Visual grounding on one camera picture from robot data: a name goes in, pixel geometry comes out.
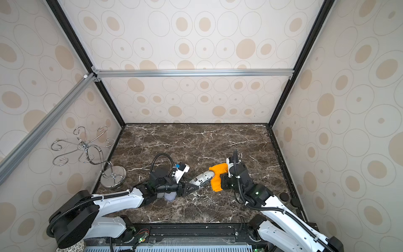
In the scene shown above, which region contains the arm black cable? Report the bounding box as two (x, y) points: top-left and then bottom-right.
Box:
(46, 153), (176, 238)
(232, 149), (335, 252)

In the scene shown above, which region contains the silver horizontal frame bar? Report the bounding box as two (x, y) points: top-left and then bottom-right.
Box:
(94, 68), (294, 78)

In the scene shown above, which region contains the chrome wire cup stand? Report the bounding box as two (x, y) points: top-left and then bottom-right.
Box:
(50, 126), (127, 189)

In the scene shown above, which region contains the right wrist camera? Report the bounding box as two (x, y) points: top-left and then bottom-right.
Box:
(226, 159), (235, 177)

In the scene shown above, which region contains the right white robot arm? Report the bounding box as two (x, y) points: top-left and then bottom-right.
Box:
(215, 162), (344, 252)

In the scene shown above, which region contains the lavender fabric eyeglass case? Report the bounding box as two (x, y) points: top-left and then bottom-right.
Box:
(164, 192), (177, 202)

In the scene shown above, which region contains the orange microfiber cloth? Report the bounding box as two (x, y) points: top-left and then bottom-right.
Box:
(209, 163), (228, 192)

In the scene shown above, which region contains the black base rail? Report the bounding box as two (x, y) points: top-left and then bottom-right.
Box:
(82, 222), (319, 252)

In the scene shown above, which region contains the round patterned disc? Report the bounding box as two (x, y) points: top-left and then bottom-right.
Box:
(56, 240), (86, 252)

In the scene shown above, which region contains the newspaper print eyeglass case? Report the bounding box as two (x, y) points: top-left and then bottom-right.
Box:
(189, 171), (215, 188)

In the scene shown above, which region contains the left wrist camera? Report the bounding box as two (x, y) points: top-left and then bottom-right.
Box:
(173, 162), (190, 184)

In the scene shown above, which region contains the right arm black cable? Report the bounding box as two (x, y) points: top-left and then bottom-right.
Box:
(232, 149), (335, 252)

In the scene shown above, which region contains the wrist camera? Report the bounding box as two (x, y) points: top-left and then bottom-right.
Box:
(173, 162), (190, 184)
(226, 159), (235, 177)

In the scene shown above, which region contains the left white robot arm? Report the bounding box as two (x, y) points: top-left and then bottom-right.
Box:
(46, 164), (214, 249)

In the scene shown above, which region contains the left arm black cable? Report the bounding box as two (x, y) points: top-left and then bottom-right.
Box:
(46, 153), (176, 238)

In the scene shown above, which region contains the silver diagonal frame bar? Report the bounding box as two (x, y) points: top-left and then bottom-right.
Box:
(1, 73), (94, 183)

